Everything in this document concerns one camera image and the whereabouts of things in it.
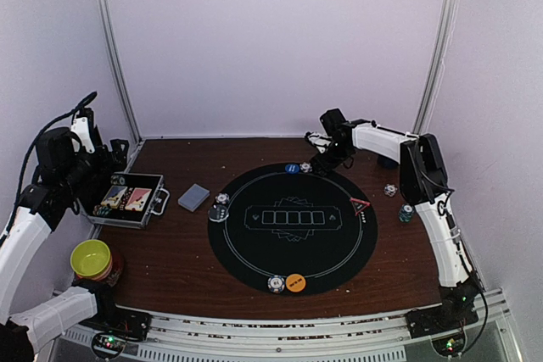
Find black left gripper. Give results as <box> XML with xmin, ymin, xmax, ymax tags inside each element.
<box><xmin>60</xmin><ymin>137</ymin><xmax>127</xmax><ymax>195</ymax></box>

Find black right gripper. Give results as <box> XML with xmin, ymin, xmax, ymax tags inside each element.
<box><xmin>310</xmin><ymin>140</ymin><xmax>351</xmax><ymax>176</ymax></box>

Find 10 chips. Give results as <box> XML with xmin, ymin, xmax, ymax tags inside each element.
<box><xmin>215</xmin><ymin>192</ymin><xmax>230</xmax><ymax>205</ymax></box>
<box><xmin>299</xmin><ymin>162</ymin><xmax>312</xmax><ymax>173</ymax></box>
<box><xmin>267</xmin><ymin>275</ymin><xmax>286</xmax><ymax>293</ymax></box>

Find blue small blind button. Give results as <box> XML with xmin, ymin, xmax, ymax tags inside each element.
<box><xmin>285</xmin><ymin>163</ymin><xmax>300</xmax><ymax>174</ymax></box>

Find red triangular all-in marker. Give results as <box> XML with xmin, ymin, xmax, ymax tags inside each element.
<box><xmin>350</xmin><ymin>198</ymin><xmax>371</xmax><ymax>216</ymax></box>

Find blue white 10 chip stack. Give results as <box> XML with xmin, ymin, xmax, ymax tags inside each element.
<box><xmin>383</xmin><ymin>184</ymin><xmax>399</xmax><ymax>198</ymax></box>

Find green blue 50 chip stack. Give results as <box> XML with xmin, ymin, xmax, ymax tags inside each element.
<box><xmin>399</xmin><ymin>203</ymin><xmax>415</xmax><ymax>223</ymax></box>

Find orange big blind button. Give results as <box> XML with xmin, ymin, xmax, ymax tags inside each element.
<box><xmin>285</xmin><ymin>273</ymin><xmax>306</xmax><ymax>293</ymax></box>

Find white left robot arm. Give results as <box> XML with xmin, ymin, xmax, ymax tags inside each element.
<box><xmin>1</xmin><ymin>102</ymin><xmax>129</xmax><ymax>361</ymax></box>

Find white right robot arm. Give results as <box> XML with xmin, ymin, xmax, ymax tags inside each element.
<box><xmin>305</xmin><ymin>109</ymin><xmax>481</xmax><ymax>337</ymax></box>

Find dark blue mug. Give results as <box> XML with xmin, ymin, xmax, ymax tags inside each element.
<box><xmin>378</xmin><ymin>156</ymin><xmax>400</xmax><ymax>170</ymax></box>

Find aluminium poker case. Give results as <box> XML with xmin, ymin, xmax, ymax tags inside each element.
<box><xmin>80</xmin><ymin>172</ymin><xmax>171</xmax><ymax>230</ymax></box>

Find round black poker mat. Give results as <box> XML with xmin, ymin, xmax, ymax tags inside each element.
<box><xmin>208</xmin><ymin>163</ymin><xmax>378</xmax><ymax>295</ymax></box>

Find yellow-green bowl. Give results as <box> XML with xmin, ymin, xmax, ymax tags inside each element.
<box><xmin>70</xmin><ymin>239</ymin><xmax>113</xmax><ymax>281</ymax></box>

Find clear round dealer button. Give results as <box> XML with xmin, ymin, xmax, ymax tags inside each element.
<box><xmin>208</xmin><ymin>204</ymin><xmax>229</xmax><ymax>223</ymax></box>

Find grey card deck box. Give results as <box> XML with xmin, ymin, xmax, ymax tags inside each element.
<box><xmin>177</xmin><ymin>184</ymin><xmax>210</xmax><ymax>212</ymax></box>

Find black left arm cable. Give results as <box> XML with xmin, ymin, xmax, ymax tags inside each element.
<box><xmin>10</xmin><ymin>91</ymin><xmax>98</xmax><ymax>210</ymax></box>

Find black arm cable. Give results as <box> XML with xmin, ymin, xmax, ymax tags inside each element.
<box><xmin>10</xmin><ymin>91</ymin><xmax>98</xmax><ymax>210</ymax></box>
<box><xmin>417</xmin><ymin>153</ymin><xmax>489</xmax><ymax>354</ymax></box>

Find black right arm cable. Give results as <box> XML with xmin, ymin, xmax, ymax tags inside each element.
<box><xmin>417</xmin><ymin>153</ymin><xmax>489</xmax><ymax>354</ymax></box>

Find aluminium front rail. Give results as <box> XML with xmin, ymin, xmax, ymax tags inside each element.
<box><xmin>50</xmin><ymin>287</ymin><xmax>510</xmax><ymax>362</ymax></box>

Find left aluminium frame post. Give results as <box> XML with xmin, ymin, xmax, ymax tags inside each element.
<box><xmin>96</xmin><ymin>0</ymin><xmax>143</xmax><ymax>144</ymax></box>

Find aluminium frame post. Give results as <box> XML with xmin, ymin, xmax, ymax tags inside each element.
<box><xmin>412</xmin><ymin>0</ymin><xmax>458</xmax><ymax>134</ymax></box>
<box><xmin>96</xmin><ymin>0</ymin><xmax>143</xmax><ymax>144</ymax></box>

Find right aluminium frame post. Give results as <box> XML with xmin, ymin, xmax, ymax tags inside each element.
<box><xmin>412</xmin><ymin>0</ymin><xmax>458</xmax><ymax>134</ymax></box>

